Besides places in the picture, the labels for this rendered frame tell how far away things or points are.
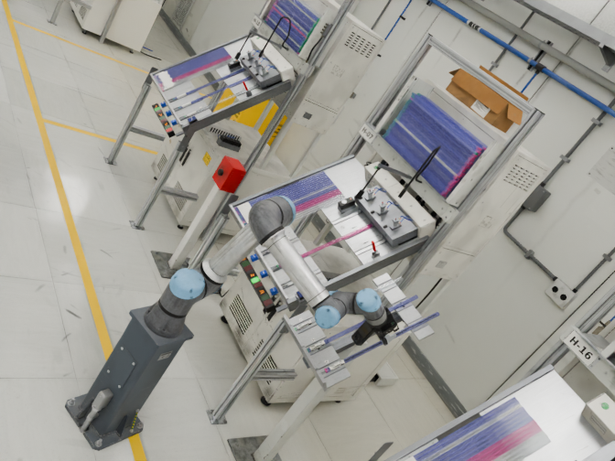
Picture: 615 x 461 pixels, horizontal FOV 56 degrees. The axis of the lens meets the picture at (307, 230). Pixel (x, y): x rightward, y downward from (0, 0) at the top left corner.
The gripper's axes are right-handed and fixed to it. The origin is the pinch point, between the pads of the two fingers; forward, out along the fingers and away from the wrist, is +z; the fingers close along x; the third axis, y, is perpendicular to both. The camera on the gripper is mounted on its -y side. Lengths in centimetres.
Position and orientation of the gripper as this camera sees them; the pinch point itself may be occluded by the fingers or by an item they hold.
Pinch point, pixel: (383, 341)
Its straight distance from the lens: 226.0
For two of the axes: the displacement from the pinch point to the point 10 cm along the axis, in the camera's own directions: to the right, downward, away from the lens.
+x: -4.5, -6.4, 6.2
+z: 3.0, 5.4, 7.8
